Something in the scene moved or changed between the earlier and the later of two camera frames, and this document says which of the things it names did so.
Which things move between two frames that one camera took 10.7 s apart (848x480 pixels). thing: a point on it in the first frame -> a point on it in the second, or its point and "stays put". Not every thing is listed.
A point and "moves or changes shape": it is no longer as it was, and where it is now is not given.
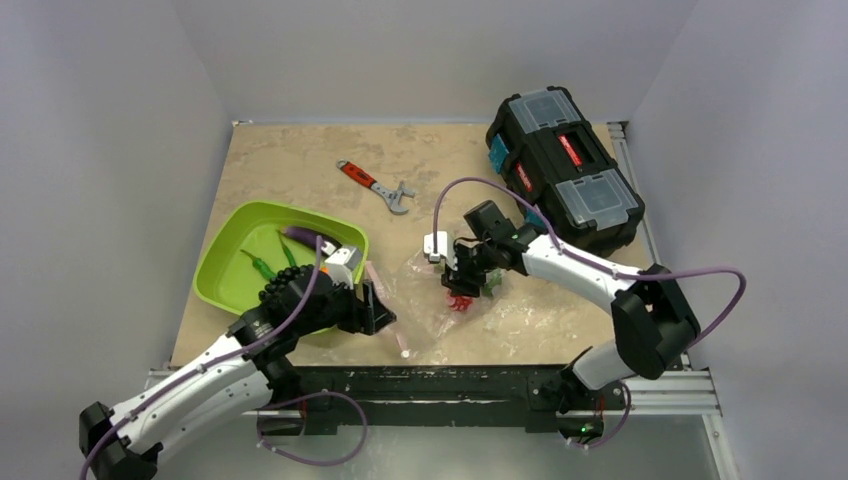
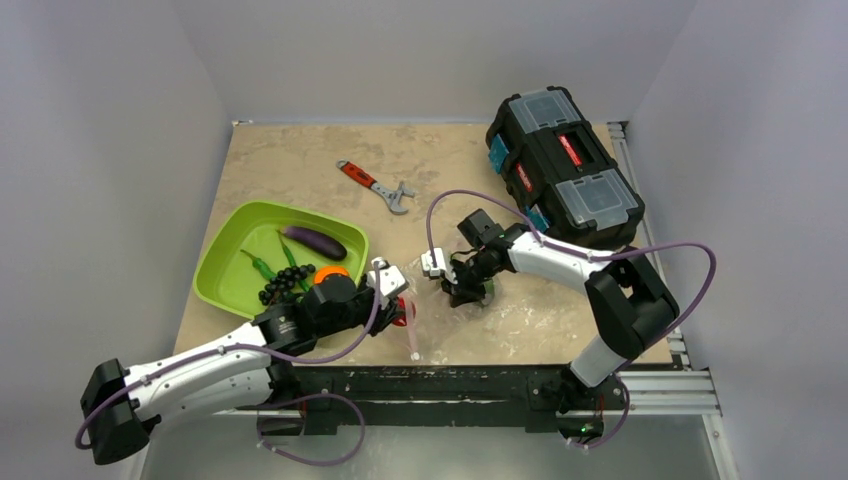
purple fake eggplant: (307, 237) stays put
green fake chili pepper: (291, 256) stays put
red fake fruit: (459, 303) moves or changes shape
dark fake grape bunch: (283, 277) stays put
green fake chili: (260, 265) stays put
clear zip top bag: (434, 322) moves or changes shape
